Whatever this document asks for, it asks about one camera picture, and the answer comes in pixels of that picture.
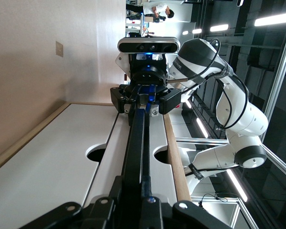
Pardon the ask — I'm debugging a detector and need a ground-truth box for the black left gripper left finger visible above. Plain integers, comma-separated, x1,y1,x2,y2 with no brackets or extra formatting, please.
19,175,143,229

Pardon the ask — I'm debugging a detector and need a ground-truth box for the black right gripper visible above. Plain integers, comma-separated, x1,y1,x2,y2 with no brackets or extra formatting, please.
110,54,183,116

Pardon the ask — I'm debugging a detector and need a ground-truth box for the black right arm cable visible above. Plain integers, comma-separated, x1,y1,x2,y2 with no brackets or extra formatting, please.
166,38,249,131

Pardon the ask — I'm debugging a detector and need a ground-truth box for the long ceiling light strip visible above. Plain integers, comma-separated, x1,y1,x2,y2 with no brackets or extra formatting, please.
196,117,209,139
226,169,248,203

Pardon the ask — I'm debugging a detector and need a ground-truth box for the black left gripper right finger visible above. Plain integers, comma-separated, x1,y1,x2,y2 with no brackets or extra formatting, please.
143,177,232,229

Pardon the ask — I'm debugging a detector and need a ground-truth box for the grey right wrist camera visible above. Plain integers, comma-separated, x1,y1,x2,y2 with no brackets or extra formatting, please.
117,37,181,54

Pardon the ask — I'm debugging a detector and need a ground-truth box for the person in white shirt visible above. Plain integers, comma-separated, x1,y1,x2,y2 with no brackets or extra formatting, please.
143,2,175,22

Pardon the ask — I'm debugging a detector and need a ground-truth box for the white-fronted wooden drawer with handle mount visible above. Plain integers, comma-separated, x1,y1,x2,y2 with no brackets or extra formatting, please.
82,102,179,209

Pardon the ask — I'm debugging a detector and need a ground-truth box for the small brown tape patch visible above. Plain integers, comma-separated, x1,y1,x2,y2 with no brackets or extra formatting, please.
55,41,64,58

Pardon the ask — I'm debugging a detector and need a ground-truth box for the white-fronted plain drawer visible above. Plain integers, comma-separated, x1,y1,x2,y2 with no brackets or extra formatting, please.
0,104,121,229

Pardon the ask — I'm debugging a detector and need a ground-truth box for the black metal drawer handle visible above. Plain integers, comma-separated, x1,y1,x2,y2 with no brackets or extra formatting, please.
123,93,158,178

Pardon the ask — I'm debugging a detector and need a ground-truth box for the wooden drawer cabinet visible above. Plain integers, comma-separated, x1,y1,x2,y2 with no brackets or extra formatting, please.
0,101,193,202

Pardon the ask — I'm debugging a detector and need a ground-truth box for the aluminium cage frame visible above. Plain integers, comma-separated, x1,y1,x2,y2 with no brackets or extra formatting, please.
175,21,286,229

